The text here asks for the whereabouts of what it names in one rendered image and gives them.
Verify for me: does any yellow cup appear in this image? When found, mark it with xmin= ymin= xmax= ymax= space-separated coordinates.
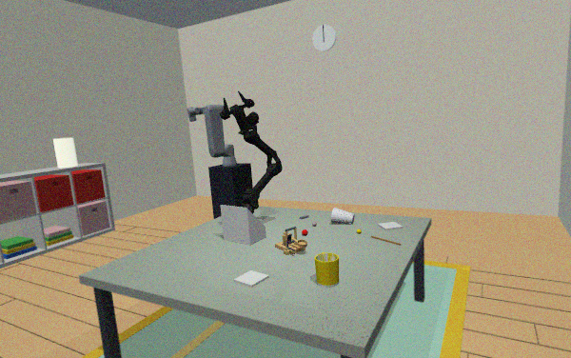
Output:
xmin=315 ymin=253 xmax=339 ymax=288

